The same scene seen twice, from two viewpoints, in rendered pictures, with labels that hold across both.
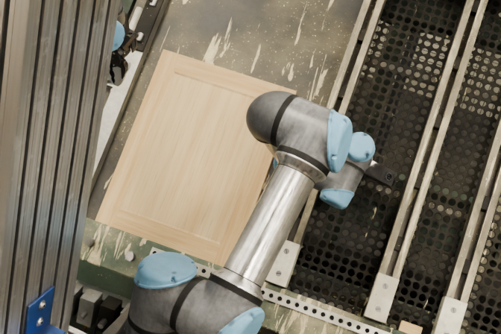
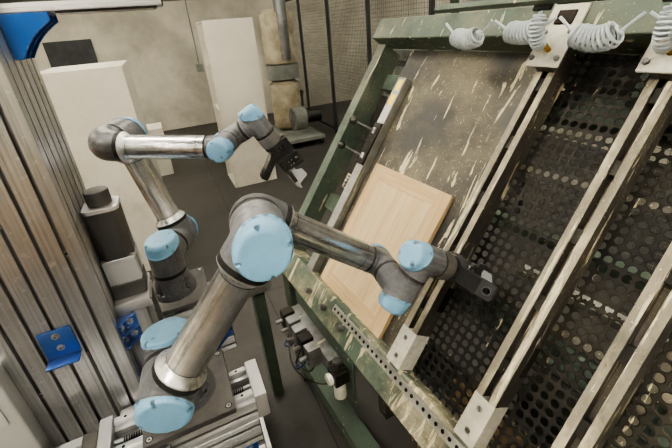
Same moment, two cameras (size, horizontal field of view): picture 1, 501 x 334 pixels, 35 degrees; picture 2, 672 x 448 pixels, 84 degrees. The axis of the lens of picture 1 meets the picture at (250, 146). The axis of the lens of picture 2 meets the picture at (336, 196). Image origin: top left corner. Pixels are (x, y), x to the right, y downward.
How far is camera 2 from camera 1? 1.44 m
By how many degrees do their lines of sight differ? 46
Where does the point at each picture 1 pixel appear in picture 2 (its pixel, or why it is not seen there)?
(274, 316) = (390, 392)
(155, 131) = (360, 221)
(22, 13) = not seen: outside the picture
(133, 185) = not seen: hidden behind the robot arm
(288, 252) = (406, 339)
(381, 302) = (471, 424)
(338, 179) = (389, 284)
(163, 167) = not seen: hidden behind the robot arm
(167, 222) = (352, 288)
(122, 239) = (324, 294)
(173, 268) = (158, 334)
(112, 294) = (316, 330)
